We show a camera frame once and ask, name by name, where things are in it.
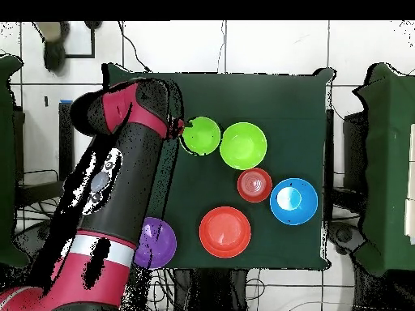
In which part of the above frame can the small green bowl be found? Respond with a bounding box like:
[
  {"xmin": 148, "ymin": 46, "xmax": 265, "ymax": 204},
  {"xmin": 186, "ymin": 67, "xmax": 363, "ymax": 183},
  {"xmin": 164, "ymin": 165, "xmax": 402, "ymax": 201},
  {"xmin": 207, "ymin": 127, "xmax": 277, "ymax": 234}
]
[{"xmin": 179, "ymin": 116, "xmax": 222, "ymax": 157}]

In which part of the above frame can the large green bowl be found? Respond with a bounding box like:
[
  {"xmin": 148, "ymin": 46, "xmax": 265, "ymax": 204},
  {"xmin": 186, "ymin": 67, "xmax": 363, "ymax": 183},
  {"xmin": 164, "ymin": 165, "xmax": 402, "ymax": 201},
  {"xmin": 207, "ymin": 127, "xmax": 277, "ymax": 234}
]
[{"xmin": 219, "ymin": 121, "xmax": 268, "ymax": 172}]

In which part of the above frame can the small orange bowl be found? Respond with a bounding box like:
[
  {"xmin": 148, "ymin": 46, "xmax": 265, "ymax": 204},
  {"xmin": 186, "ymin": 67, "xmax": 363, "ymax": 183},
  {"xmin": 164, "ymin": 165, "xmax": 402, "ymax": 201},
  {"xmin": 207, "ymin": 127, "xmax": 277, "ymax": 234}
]
[{"xmin": 237, "ymin": 167, "xmax": 274, "ymax": 204}]

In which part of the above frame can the large orange bowl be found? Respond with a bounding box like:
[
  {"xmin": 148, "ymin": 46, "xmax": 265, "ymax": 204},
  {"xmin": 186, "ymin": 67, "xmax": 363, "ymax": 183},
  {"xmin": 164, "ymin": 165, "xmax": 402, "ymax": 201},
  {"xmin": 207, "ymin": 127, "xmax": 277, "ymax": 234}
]
[{"xmin": 199, "ymin": 206, "xmax": 253, "ymax": 259}]

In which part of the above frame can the large purple bowl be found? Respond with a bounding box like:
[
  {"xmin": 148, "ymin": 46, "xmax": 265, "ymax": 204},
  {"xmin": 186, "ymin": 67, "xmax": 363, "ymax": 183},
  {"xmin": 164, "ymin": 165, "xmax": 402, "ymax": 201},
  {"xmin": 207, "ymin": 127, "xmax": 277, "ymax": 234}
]
[{"xmin": 133, "ymin": 216, "xmax": 178, "ymax": 270}]

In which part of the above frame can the blue bowl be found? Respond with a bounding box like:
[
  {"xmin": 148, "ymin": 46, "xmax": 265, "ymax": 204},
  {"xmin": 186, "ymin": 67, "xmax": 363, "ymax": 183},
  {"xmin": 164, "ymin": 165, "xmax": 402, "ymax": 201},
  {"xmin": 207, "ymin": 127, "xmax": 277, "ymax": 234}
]
[{"xmin": 269, "ymin": 177, "xmax": 319, "ymax": 226}]

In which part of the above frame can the dark green tablecloth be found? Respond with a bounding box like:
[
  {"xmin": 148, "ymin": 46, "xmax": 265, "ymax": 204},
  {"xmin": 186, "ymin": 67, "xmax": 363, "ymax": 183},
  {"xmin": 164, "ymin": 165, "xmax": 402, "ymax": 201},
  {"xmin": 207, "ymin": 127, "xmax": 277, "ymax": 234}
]
[{"xmin": 102, "ymin": 62, "xmax": 335, "ymax": 271}]

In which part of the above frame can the black metal stand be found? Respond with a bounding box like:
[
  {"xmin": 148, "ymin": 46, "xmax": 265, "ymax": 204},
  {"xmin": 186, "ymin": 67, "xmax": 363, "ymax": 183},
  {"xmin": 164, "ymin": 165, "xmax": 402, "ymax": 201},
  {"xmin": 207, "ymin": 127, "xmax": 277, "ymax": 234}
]
[{"xmin": 15, "ymin": 102, "xmax": 76, "ymax": 208}]

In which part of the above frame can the person's leg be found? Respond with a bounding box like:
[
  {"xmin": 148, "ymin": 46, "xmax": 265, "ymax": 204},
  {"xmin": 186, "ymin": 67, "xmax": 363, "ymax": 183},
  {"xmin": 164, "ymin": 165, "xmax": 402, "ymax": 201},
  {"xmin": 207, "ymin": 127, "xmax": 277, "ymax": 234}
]
[{"xmin": 33, "ymin": 21, "xmax": 71, "ymax": 45}]

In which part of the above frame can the black box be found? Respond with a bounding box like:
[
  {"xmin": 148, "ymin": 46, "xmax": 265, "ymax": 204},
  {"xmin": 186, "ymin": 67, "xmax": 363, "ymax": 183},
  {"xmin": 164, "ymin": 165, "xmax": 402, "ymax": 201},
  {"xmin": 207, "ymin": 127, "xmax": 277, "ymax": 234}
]
[{"xmin": 342, "ymin": 111, "xmax": 368, "ymax": 195}]

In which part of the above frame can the black office chair base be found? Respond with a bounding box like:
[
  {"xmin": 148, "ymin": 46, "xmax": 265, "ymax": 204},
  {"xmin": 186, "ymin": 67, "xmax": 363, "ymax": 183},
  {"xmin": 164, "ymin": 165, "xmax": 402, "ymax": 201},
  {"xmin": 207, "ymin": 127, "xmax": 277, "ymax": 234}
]
[{"xmin": 14, "ymin": 221, "xmax": 51, "ymax": 257}]

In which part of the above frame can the green cloth side table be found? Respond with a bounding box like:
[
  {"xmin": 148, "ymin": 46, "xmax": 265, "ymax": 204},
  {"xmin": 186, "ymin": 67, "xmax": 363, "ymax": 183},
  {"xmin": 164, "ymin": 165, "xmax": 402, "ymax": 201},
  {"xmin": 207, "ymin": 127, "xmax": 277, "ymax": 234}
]
[
  {"xmin": 353, "ymin": 62, "xmax": 415, "ymax": 276},
  {"xmin": 0, "ymin": 53, "xmax": 30, "ymax": 268}
]

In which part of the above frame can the black floor cable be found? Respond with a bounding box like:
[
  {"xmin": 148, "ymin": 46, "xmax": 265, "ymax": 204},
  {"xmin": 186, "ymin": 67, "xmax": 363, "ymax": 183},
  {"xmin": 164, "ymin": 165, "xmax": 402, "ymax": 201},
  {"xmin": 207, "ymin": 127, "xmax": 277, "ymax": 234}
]
[{"xmin": 117, "ymin": 21, "xmax": 152, "ymax": 73}]

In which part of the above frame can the black square floor frame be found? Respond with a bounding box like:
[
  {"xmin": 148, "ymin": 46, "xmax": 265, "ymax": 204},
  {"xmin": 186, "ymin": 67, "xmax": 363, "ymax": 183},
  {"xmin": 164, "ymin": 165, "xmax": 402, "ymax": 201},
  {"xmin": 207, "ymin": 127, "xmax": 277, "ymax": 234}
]
[{"xmin": 64, "ymin": 21, "xmax": 96, "ymax": 59}]

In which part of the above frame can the tangle of black cables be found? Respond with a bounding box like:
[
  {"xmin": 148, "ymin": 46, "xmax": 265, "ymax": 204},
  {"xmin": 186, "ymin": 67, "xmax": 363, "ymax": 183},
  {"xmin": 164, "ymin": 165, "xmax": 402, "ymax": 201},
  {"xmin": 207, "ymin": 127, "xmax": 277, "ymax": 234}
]
[{"xmin": 15, "ymin": 197, "xmax": 61, "ymax": 228}]

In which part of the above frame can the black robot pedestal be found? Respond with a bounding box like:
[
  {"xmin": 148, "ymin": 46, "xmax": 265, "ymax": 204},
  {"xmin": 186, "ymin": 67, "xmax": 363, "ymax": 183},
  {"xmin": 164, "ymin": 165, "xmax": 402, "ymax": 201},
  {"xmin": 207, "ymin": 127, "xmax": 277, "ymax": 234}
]
[{"xmin": 173, "ymin": 268, "xmax": 248, "ymax": 311}]

